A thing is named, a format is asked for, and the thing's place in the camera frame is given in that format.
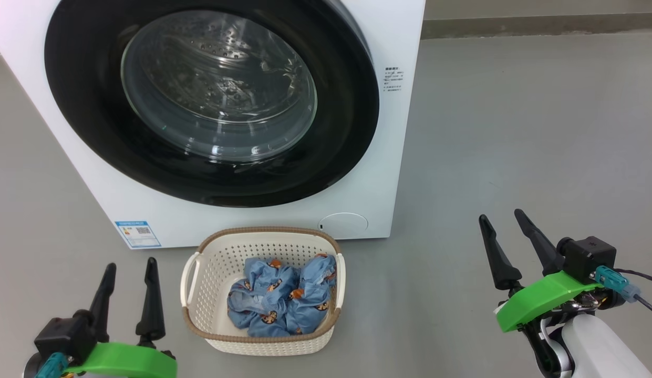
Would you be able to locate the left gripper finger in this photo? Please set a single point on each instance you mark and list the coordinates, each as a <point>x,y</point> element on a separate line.
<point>151,310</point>
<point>102,304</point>

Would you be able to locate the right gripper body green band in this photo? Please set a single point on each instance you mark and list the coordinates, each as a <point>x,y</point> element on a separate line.
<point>541,299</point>

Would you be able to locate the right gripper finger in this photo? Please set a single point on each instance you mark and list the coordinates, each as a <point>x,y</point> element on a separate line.
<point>502,262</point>
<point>541,247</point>

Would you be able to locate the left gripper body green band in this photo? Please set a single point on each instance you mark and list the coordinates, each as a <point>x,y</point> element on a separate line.
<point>126,362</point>

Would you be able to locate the blue cartoon print clothes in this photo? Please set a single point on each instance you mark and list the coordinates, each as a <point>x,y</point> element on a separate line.
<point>283,299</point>

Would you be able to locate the round black glass washer door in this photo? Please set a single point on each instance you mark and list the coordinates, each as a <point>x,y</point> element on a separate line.
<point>215,94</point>

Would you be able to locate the cream basket with brown rim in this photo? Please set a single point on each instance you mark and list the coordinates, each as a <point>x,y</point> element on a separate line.
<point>215,283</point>

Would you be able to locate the white front-load washing machine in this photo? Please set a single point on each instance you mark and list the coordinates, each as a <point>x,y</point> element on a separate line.
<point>389,157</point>

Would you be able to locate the blue energy label sticker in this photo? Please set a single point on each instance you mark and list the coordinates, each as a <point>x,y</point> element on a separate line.
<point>138,233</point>

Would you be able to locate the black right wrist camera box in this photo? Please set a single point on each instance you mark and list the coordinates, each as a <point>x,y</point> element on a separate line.
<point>588,257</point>

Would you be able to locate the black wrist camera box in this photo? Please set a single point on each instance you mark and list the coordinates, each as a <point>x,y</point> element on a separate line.
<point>588,257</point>
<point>63,336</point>

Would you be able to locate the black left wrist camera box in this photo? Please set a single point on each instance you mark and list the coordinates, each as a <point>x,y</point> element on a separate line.
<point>63,336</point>

